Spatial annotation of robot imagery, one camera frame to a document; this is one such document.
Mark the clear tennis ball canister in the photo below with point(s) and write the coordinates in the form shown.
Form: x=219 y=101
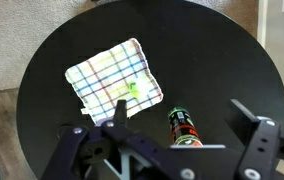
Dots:
x=183 y=130

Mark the round black table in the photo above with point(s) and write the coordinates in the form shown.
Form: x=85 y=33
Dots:
x=201 y=59

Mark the plaid checkered dish cloth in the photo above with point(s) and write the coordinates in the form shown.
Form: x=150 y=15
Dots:
x=120 y=73

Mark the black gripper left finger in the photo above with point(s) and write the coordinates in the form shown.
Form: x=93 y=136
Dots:
x=120 y=115

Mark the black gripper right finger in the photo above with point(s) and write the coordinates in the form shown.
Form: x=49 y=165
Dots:
x=240 y=119

